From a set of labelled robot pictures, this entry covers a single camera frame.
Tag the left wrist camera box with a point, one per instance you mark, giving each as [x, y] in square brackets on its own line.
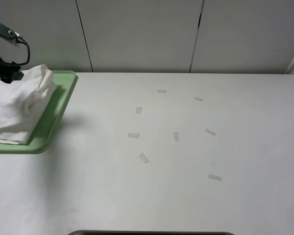
[10, 35]

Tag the white short sleeve shirt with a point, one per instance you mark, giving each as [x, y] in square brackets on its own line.
[23, 102]

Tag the light green plastic tray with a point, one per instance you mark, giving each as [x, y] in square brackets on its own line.
[41, 135]

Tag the clear tape marker near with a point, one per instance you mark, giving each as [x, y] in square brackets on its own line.
[214, 177]

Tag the clear tape marker left centre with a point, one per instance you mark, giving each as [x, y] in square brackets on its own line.
[133, 135]

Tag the clear tape marker middle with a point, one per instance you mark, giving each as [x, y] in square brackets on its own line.
[210, 132]

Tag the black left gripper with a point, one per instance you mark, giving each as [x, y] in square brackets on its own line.
[8, 74]

